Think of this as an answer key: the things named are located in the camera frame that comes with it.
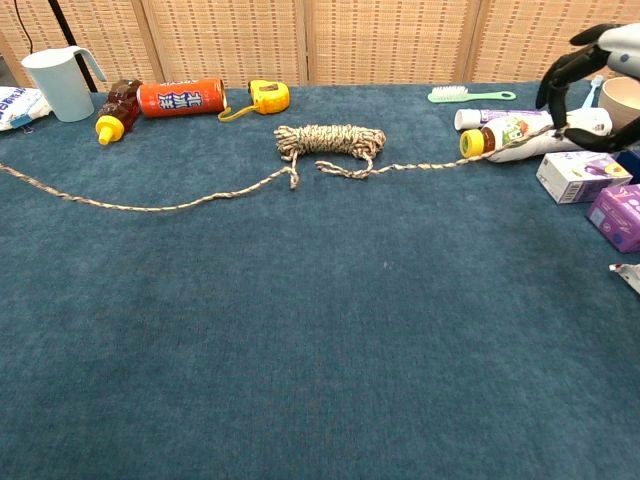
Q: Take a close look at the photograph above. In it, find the right grey and black robot hand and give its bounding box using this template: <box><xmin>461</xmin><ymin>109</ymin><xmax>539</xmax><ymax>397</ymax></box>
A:
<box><xmin>534</xmin><ymin>22</ymin><xmax>640</xmax><ymax>155</ymax></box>

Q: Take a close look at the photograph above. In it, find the beige braided rope bundle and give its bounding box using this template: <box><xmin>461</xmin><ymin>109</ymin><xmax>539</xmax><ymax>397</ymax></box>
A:
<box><xmin>0</xmin><ymin>123</ymin><xmax>569</xmax><ymax>212</ymax></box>

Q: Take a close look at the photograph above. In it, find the light blue toothbrush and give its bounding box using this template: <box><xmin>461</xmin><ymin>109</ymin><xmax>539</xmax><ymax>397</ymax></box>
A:
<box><xmin>580</xmin><ymin>73</ymin><xmax>606</xmax><ymax>110</ymax></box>

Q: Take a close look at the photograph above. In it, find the beige bowl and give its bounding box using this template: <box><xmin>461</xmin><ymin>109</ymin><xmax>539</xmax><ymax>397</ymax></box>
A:
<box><xmin>598</xmin><ymin>76</ymin><xmax>640</xmax><ymax>136</ymax></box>

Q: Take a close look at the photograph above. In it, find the white bottle with yellow cap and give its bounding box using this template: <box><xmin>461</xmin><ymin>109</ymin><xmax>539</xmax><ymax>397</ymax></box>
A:
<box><xmin>459</xmin><ymin>107</ymin><xmax>614</xmax><ymax>164</ymax></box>

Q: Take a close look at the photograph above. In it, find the white and purple carton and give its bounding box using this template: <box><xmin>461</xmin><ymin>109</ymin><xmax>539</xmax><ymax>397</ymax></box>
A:
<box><xmin>535</xmin><ymin>149</ymin><xmax>634</xmax><ymax>205</ymax></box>

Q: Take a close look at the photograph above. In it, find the dark blue box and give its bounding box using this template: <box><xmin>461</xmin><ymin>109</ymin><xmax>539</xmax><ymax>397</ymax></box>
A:
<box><xmin>614</xmin><ymin>147</ymin><xmax>640</xmax><ymax>185</ymax></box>

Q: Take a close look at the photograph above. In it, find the white and purple tube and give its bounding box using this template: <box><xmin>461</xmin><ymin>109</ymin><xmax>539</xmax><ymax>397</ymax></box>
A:
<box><xmin>453</xmin><ymin>108</ymin><xmax>551</xmax><ymax>132</ymax></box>

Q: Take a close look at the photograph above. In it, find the green brush with white bristles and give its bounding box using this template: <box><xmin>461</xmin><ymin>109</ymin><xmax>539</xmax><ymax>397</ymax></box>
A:
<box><xmin>427</xmin><ymin>84</ymin><xmax>517</xmax><ymax>104</ymax></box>

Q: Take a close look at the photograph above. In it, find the bamboo folding screen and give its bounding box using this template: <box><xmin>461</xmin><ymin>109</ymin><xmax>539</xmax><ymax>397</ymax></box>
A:
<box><xmin>0</xmin><ymin>0</ymin><xmax>640</xmax><ymax>94</ymax></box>

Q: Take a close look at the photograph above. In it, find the silver foil packet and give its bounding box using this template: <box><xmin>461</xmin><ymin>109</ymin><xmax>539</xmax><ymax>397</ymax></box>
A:
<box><xmin>608</xmin><ymin>262</ymin><xmax>640</xmax><ymax>295</ymax></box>

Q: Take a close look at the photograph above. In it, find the yellow tape measure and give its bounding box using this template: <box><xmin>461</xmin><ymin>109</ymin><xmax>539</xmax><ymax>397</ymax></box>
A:
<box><xmin>217</xmin><ymin>79</ymin><xmax>291</xmax><ymax>123</ymax></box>

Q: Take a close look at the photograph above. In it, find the teal table cloth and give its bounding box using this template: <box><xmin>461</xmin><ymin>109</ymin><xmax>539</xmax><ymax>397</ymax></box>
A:
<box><xmin>0</xmin><ymin>79</ymin><xmax>640</xmax><ymax>480</ymax></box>

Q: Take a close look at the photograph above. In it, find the orange drink can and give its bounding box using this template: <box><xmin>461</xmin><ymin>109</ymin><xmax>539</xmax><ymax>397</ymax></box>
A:
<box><xmin>136</xmin><ymin>76</ymin><xmax>229</xmax><ymax>119</ymax></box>

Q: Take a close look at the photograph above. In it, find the brown bottle with yellow cap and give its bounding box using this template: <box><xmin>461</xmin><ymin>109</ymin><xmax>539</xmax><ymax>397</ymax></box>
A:
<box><xmin>95</xmin><ymin>78</ymin><xmax>144</xmax><ymax>146</ymax></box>

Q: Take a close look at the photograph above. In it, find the black stand pole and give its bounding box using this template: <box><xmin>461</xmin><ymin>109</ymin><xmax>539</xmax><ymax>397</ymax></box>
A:
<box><xmin>47</xmin><ymin>0</ymin><xmax>100</xmax><ymax>94</ymax></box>

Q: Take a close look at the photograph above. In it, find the light blue plastic pitcher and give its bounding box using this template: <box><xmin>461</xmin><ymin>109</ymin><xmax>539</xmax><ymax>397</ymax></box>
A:
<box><xmin>20</xmin><ymin>45</ymin><xmax>108</xmax><ymax>123</ymax></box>

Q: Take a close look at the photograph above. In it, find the white bag with blue print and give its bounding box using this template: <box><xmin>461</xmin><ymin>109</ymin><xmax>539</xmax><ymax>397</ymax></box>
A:
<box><xmin>0</xmin><ymin>86</ymin><xmax>53</xmax><ymax>133</ymax></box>

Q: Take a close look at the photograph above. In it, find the thin black wall cable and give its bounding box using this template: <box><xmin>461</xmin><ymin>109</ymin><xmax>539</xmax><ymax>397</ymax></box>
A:
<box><xmin>12</xmin><ymin>0</ymin><xmax>35</xmax><ymax>54</ymax></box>

